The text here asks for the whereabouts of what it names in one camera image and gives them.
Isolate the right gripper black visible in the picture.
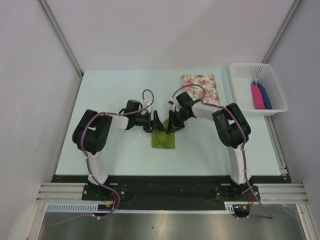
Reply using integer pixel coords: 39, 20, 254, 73
166, 110, 191, 135

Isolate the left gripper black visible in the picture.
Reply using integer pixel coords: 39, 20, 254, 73
133, 110, 166, 134

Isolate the green paper napkin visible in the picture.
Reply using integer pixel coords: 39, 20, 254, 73
151, 130, 176, 150

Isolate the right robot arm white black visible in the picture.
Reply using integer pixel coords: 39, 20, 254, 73
166, 92, 251, 201

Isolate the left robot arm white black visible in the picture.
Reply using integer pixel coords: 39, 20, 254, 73
72, 99, 166, 200

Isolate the pink rolled napkin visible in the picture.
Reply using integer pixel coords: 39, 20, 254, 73
251, 79, 265, 110

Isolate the floral tray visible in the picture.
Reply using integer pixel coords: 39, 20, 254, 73
180, 74, 220, 105

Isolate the white plastic basket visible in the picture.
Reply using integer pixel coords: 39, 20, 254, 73
229, 62, 288, 116

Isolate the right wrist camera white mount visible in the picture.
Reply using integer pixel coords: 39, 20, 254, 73
168, 97, 180, 112

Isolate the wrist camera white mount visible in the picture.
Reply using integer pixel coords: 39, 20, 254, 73
142, 100, 155, 113
168, 97, 180, 112

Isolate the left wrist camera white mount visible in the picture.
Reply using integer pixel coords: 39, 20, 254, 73
142, 100, 155, 113

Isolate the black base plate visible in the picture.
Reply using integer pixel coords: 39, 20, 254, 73
51, 175, 260, 211

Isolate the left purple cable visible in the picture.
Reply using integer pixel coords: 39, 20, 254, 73
51, 88, 155, 226

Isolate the aluminium rail frame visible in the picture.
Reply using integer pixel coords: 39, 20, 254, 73
36, 152, 320, 240

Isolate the white slotted cable duct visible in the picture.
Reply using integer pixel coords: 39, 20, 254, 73
46, 203, 234, 214

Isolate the left corner aluminium post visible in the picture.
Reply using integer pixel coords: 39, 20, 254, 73
37, 0, 83, 76

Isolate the corner aluminium post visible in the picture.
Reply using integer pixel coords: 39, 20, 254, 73
261, 0, 305, 64
37, 0, 83, 76

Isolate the right corner aluminium post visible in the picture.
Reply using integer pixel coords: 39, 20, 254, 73
261, 0, 305, 64

